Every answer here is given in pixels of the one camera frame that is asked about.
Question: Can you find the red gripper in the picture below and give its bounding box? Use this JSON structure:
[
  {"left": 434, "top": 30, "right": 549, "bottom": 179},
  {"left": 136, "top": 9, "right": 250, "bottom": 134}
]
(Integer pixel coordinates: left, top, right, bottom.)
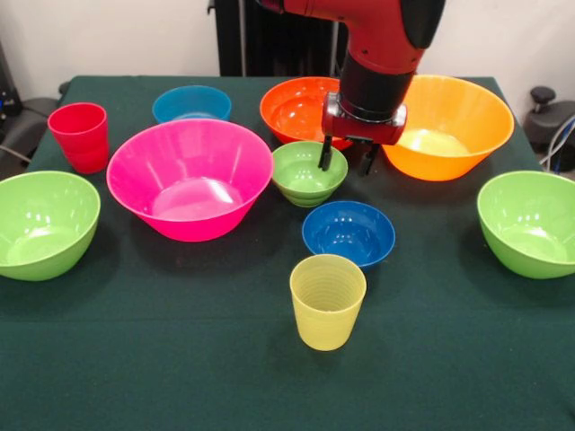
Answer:
[{"left": 318, "top": 114, "right": 403, "bottom": 176}]

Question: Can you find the small green plastic bowl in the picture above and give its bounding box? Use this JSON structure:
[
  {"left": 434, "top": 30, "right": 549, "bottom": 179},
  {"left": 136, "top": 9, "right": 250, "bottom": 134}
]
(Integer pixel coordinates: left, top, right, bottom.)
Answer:
[{"left": 270, "top": 140, "right": 349, "bottom": 208}]

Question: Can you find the yellow plastic cup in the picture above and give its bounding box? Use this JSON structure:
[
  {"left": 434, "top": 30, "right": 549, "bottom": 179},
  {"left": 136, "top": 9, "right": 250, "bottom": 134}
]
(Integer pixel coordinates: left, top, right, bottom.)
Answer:
[{"left": 288, "top": 253, "right": 368, "bottom": 352}]

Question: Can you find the black computer tower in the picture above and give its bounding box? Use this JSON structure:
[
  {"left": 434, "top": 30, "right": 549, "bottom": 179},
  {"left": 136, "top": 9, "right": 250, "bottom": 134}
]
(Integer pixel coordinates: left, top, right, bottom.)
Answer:
[{"left": 0, "top": 40, "right": 22, "bottom": 119}]

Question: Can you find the red-orange plastic bowl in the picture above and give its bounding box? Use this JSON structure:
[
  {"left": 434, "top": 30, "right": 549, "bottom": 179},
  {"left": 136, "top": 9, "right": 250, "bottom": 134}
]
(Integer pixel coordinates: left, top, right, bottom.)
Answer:
[{"left": 259, "top": 76, "right": 356, "bottom": 152}]

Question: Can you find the dark blue plastic bowl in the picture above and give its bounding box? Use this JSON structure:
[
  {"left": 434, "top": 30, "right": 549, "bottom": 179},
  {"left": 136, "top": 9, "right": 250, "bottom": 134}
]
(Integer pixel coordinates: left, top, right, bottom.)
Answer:
[{"left": 301, "top": 199, "right": 397, "bottom": 270}]

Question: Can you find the large orange plastic bowl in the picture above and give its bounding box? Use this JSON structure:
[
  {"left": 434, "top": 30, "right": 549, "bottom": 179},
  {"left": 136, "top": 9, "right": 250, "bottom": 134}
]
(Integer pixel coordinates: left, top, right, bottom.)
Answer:
[{"left": 381, "top": 74, "right": 516, "bottom": 182}]

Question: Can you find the large pink plastic bowl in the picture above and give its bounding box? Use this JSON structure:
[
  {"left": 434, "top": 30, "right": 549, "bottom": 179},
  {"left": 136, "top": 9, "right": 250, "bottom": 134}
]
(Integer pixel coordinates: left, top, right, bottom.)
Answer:
[{"left": 105, "top": 118, "right": 275, "bottom": 243}]

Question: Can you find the light blue plastic bowl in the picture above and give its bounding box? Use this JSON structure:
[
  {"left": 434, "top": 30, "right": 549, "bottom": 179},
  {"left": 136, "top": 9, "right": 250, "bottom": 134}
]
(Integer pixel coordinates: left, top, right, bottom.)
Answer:
[{"left": 151, "top": 84, "right": 233, "bottom": 125}]

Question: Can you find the large green plastic bowl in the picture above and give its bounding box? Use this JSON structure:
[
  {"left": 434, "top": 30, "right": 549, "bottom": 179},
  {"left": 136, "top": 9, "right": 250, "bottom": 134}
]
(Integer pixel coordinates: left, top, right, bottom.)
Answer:
[
  {"left": 0, "top": 170, "right": 102, "bottom": 283},
  {"left": 476, "top": 170, "right": 575, "bottom": 279}
]

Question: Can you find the dark green tablecloth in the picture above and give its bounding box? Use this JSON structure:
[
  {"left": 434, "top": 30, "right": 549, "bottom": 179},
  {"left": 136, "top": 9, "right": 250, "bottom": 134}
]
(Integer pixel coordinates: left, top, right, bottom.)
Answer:
[{"left": 0, "top": 74, "right": 575, "bottom": 431}]

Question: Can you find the red plastic cup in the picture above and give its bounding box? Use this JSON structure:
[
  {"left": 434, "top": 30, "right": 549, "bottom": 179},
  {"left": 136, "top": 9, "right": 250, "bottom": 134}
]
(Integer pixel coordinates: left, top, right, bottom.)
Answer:
[{"left": 47, "top": 101, "right": 111, "bottom": 175}]

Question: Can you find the light blue cable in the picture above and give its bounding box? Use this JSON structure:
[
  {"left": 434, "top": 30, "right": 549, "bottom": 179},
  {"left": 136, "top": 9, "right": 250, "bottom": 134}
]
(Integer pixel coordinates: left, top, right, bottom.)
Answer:
[{"left": 538, "top": 114, "right": 575, "bottom": 172}]

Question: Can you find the grey cable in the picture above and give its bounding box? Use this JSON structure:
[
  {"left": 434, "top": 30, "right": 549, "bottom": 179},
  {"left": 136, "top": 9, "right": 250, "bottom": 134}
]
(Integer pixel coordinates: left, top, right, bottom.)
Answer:
[{"left": 0, "top": 144, "right": 31, "bottom": 163}]

